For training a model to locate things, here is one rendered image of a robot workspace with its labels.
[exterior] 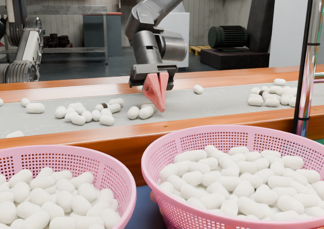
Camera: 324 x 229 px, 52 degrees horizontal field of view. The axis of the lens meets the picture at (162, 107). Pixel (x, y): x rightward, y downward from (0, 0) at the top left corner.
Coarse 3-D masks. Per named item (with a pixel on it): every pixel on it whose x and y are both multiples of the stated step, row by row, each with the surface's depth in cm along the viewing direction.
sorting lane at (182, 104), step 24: (96, 96) 84; (120, 96) 84; (144, 96) 84; (168, 96) 84; (192, 96) 84; (216, 96) 84; (240, 96) 84; (312, 96) 84; (0, 120) 67; (24, 120) 67; (48, 120) 67; (120, 120) 67; (144, 120) 67; (168, 120) 67
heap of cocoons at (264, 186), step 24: (168, 168) 46; (192, 168) 47; (216, 168) 49; (240, 168) 47; (264, 168) 48; (288, 168) 48; (168, 192) 40; (192, 192) 40; (216, 192) 40; (240, 192) 40; (264, 192) 40; (288, 192) 40; (312, 192) 42; (240, 216) 37; (264, 216) 38; (288, 216) 36; (312, 216) 35
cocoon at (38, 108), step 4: (28, 104) 70; (32, 104) 70; (36, 104) 70; (40, 104) 70; (28, 108) 70; (32, 108) 70; (36, 108) 70; (40, 108) 70; (44, 108) 71; (32, 112) 71; (36, 112) 71; (40, 112) 71
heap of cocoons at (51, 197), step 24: (48, 168) 46; (0, 192) 41; (24, 192) 40; (48, 192) 43; (72, 192) 42; (96, 192) 41; (0, 216) 36; (24, 216) 37; (48, 216) 36; (72, 216) 37; (96, 216) 35
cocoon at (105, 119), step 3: (102, 117) 64; (105, 117) 63; (108, 117) 63; (111, 117) 63; (99, 120) 64; (102, 120) 63; (105, 120) 63; (108, 120) 63; (111, 120) 63; (102, 123) 64; (105, 123) 63; (108, 123) 63; (111, 123) 63
